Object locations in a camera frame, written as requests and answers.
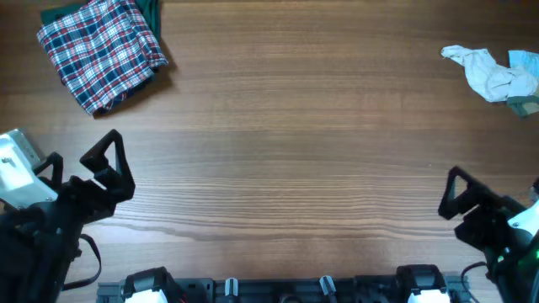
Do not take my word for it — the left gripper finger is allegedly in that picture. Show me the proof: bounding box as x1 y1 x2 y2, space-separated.
80 129 136 202
32 151 65 191

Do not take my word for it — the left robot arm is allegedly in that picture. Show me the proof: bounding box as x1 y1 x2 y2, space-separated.
1 129 136 302

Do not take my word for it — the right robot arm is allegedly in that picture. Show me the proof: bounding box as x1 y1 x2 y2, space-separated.
438 166 538 302

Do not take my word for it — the black folded polo shirt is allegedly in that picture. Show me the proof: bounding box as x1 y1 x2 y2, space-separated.
92 67 159 118

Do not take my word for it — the olive green cloth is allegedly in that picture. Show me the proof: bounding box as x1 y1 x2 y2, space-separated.
506 95 539 117

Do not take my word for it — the beige crumpled cloth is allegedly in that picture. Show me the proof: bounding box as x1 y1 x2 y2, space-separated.
440 45 538 103

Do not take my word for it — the light blue cloth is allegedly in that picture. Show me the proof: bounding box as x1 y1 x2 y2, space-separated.
508 50 539 77

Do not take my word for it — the green folded shirt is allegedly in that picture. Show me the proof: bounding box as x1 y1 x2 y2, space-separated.
40 0 161 40

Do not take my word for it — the right black cable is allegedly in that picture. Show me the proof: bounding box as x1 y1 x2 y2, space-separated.
460 260 489 303

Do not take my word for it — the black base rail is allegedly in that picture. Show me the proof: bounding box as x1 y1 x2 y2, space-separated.
96 275 472 303

